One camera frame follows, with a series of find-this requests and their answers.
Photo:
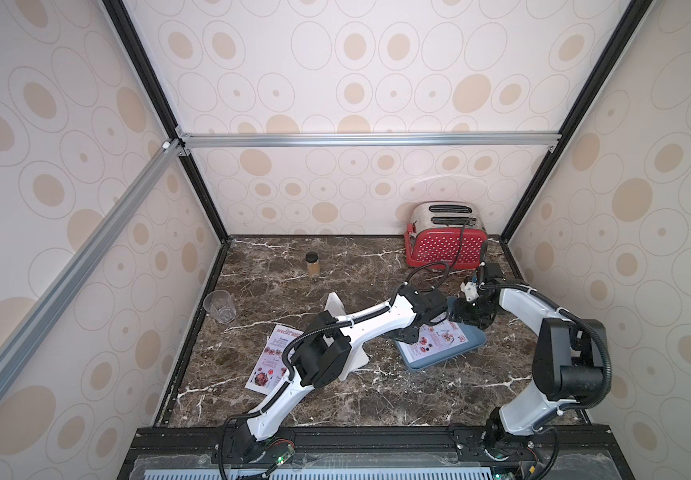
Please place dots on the red polka dot toaster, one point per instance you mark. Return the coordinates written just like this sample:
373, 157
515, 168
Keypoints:
448, 232

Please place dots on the spice jar with black lid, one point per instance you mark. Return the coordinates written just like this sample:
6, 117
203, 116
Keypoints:
312, 264

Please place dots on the blue-grey plastic tray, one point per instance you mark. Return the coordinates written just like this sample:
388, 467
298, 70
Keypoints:
476, 339

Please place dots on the aluminium crossbar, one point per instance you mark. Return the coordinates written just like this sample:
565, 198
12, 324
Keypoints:
22, 343
354, 140

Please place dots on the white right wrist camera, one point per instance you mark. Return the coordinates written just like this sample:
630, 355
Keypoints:
470, 290

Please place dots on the clear plastic cup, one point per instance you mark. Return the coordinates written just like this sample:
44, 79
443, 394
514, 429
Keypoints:
219, 306

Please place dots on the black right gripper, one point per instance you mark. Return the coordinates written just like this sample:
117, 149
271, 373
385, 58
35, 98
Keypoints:
477, 309

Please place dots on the black vertical frame post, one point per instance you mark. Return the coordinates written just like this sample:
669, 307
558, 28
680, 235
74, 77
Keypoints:
122, 24
611, 55

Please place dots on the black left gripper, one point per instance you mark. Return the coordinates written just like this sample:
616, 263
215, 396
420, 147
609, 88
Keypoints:
413, 337

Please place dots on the old menu sheet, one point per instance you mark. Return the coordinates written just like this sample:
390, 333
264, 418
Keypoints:
269, 369

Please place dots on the black vertical frame post right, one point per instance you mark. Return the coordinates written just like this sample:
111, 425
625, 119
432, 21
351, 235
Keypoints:
611, 55

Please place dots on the aluminium crossbar back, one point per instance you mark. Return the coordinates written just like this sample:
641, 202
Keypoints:
354, 140

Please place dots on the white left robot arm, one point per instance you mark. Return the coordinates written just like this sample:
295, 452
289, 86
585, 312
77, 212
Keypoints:
329, 349

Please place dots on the aluminium crossbar left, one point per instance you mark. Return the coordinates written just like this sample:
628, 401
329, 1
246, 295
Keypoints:
22, 343

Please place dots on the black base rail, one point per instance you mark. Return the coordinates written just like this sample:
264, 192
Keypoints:
565, 452

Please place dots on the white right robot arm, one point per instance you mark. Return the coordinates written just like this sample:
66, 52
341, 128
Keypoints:
572, 368

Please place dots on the black vertical frame post left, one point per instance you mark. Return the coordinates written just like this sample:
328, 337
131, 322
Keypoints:
122, 24

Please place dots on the new special menu sheet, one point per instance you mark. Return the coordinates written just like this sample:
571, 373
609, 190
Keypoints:
434, 341

